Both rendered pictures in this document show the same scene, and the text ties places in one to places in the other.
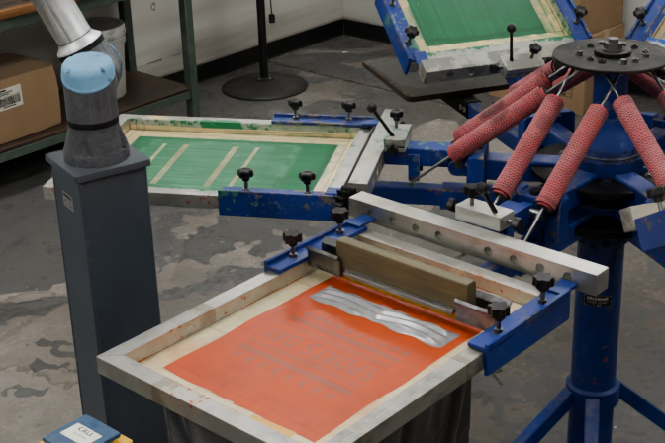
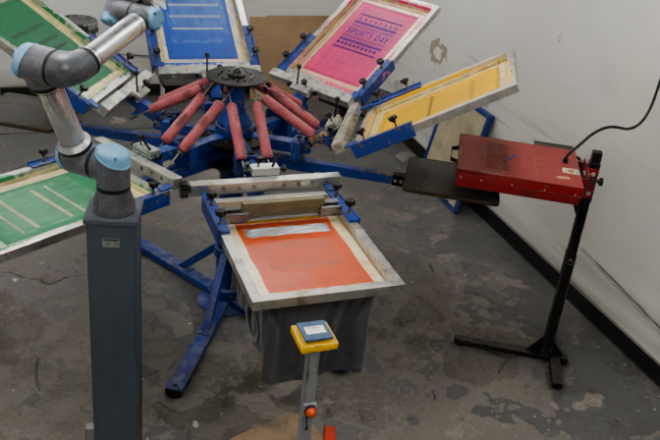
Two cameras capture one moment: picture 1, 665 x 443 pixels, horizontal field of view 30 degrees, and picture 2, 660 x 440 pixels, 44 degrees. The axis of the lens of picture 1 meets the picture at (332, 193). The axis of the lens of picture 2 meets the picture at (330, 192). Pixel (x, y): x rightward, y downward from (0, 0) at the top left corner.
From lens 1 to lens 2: 271 cm
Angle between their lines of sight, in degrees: 58
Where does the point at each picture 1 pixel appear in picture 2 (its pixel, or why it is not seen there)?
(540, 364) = not seen: hidden behind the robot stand
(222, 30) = not seen: outside the picture
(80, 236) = (127, 260)
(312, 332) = (282, 249)
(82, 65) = (116, 152)
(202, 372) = (286, 285)
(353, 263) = (253, 212)
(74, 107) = (119, 180)
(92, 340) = (126, 324)
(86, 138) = (126, 197)
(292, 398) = (334, 274)
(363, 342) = (305, 243)
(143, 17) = not seen: outside the picture
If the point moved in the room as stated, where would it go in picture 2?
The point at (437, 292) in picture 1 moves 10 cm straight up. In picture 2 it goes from (307, 207) to (309, 187)
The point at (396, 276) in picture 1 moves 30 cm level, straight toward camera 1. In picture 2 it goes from (282, 209) to (344, 233)
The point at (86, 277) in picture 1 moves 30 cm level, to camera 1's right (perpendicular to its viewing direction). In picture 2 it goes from (129, 285) to (180, 250)
